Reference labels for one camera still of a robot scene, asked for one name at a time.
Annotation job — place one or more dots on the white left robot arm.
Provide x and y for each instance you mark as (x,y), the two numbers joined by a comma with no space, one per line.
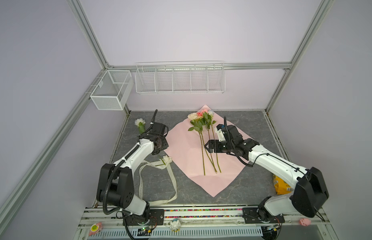
(116,189)

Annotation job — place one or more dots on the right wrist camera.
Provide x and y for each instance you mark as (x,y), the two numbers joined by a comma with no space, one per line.
(225,133)

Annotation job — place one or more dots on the white mesh box basket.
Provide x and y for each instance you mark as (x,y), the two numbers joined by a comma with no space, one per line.
(112,91)

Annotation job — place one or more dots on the white crumpled toy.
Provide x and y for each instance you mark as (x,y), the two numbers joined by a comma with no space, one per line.
(175,225)

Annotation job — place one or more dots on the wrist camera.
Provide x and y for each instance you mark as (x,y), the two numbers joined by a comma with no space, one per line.
(225,133)
(159,129)

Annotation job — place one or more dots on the pink pig toy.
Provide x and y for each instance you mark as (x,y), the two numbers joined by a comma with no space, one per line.
(305,222)

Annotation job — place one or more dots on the red pink fake rose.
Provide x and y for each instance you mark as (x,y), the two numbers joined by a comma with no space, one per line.
(205,142)

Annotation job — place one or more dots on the cream fake rose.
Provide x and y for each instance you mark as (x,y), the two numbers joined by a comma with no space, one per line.
(196,120)

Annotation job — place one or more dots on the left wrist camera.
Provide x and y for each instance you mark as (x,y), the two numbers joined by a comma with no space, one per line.
(159,129)

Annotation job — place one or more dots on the aluminium enclosure frame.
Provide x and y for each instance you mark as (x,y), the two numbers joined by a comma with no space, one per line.
(46,63)

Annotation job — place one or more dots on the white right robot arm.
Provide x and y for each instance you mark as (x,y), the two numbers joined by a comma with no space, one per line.
(309,188)

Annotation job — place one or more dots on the pink green round toy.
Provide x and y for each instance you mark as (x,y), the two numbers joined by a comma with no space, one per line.
(95,228)

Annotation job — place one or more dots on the cream printed ribbon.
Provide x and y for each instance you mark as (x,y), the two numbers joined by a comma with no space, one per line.
(163,163)

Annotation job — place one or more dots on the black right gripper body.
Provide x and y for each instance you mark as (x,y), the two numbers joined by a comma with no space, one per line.
(221,147)

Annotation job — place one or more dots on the pink purple wrapping paper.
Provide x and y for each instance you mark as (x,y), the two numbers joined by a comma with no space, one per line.
(213,172)

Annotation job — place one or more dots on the yellow snack bag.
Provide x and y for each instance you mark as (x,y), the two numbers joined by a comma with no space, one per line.
(281,186)

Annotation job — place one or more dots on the white fake rose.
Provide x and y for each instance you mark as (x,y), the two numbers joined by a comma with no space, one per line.
(210,126)
(141,124)

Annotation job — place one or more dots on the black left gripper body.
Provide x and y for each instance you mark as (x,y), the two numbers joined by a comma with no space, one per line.
(164,145)

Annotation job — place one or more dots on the front rail base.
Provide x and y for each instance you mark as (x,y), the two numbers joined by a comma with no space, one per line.
(205,222)

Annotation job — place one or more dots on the white wire shelf basket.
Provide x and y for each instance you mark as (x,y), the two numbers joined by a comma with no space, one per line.
(180,77)

